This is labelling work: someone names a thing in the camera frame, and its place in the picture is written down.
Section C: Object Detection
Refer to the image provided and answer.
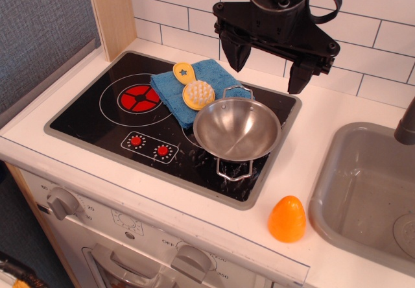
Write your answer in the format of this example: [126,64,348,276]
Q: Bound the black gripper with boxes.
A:
[213,1,340,94]

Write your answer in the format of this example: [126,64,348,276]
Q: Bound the stainless steel bowl with handles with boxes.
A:
[193,85,282,182]

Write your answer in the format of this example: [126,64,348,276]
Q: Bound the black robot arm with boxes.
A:
[213,0,342,94]

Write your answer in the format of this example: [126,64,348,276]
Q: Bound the red right stove knob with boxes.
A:
[156,145,169,157]

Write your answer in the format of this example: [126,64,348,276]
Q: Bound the red stove knob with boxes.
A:
[156,145,169,157]
[130,136,142,147]

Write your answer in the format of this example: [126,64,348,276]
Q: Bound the red left stove knob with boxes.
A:
[130,136,142,147]

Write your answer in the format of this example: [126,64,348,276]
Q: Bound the black toy stove top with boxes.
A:
[43,50,303,211]

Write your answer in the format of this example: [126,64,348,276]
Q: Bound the yellow scrub brush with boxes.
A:
[172,62,215,111]

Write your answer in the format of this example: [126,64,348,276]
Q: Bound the blue folded cloth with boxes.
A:
[150,59,251,129]

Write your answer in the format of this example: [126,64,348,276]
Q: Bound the grey faucet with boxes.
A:
[394,98,415,145]

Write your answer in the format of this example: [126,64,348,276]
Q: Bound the orange plastic cone toy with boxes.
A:
[268,195,306,243]

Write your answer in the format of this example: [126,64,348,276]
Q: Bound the grey plastic sink basin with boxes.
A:
[309,122,414,276]

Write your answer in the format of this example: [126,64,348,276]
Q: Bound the grey right oven knob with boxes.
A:
[171,245,213,283]

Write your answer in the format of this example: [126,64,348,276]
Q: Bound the grey oven knob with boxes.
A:
[47,187,80,221]
[171,245,213,283]

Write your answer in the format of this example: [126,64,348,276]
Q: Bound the white toy oven front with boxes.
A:
[21,171,309,287]

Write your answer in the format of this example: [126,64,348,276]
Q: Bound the grey left oven knob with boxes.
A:
[47,187,80,221]

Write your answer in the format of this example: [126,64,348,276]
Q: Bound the orange object bottom left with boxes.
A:
[12,279,35,288]

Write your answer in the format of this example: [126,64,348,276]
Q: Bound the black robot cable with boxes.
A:
[307,0,344,25]

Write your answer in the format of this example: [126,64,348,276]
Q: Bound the light wooden post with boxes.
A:
[91,0,137,62]

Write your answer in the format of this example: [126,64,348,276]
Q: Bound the grey oven door handle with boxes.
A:
[89,244,176,287]

